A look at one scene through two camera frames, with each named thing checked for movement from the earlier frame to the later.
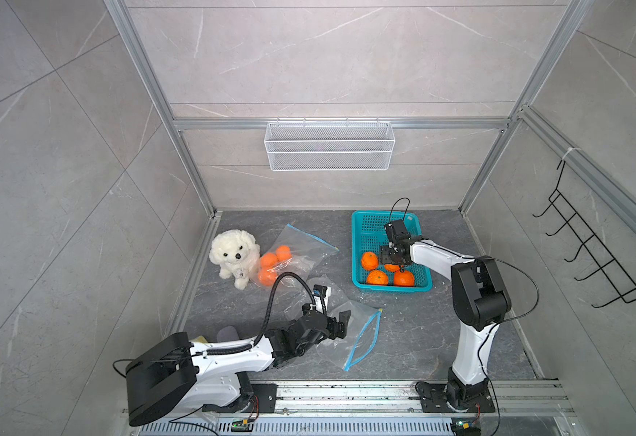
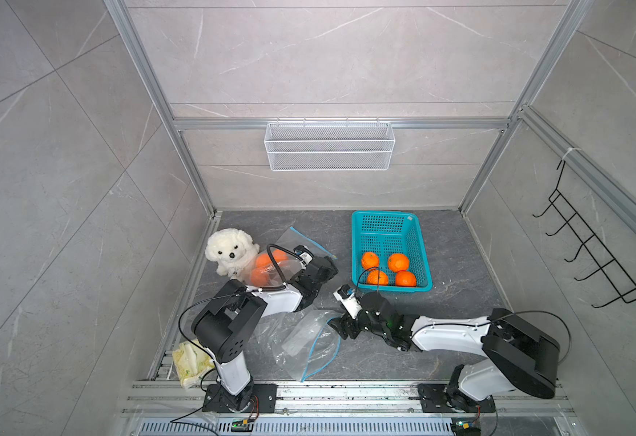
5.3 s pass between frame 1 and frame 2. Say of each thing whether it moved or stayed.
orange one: stayed
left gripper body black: moved
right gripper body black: moved
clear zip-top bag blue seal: moved
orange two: stayed
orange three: stayed
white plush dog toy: stayed
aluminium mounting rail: stayed
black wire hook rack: stayed
